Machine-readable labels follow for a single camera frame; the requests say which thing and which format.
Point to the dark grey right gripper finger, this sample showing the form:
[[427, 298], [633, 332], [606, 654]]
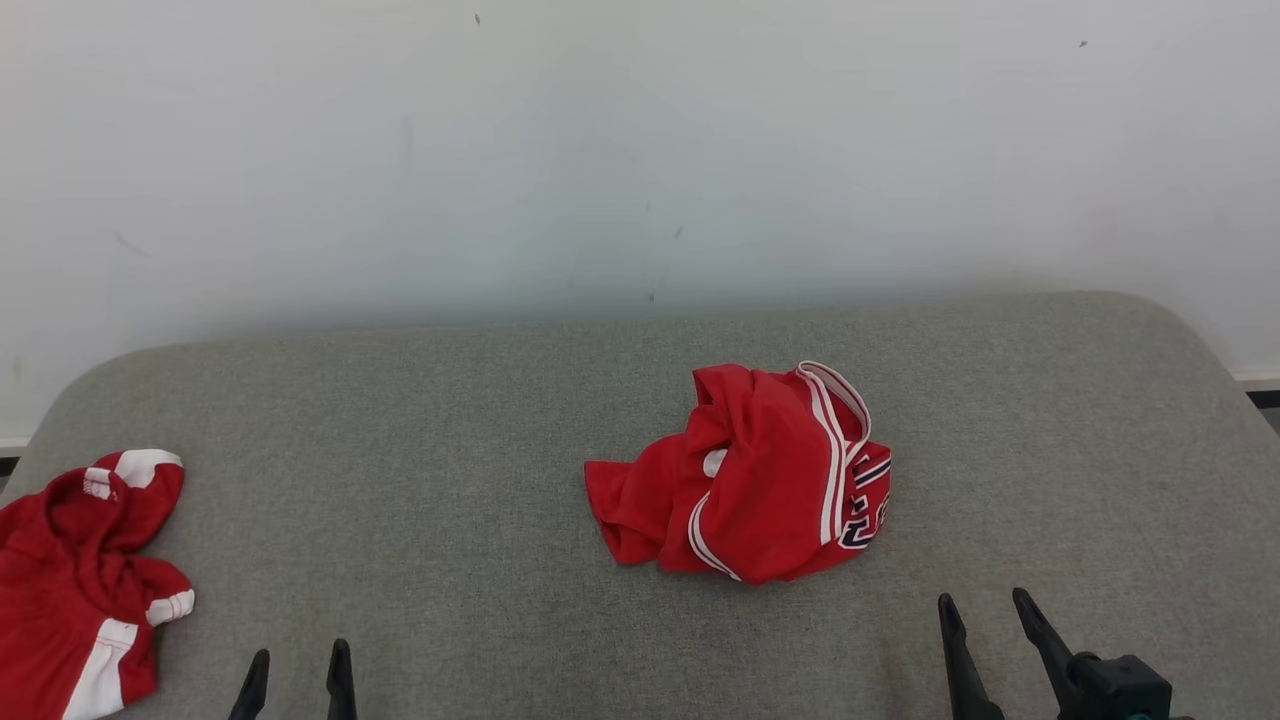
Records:
[[1048, 645], [965, 670]]

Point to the grey fabric sofa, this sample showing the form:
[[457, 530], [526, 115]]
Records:
[[450, 480]]

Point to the red shorts with white stripe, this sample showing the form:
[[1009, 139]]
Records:
[[60, 590]]

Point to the red basketball jersey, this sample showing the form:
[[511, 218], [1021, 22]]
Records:
[[770, 480]]

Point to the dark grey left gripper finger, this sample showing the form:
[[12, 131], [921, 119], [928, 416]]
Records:
[[341, 685], [252, 690]]

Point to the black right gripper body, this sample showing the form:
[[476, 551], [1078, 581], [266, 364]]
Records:
[[1120, 690]]

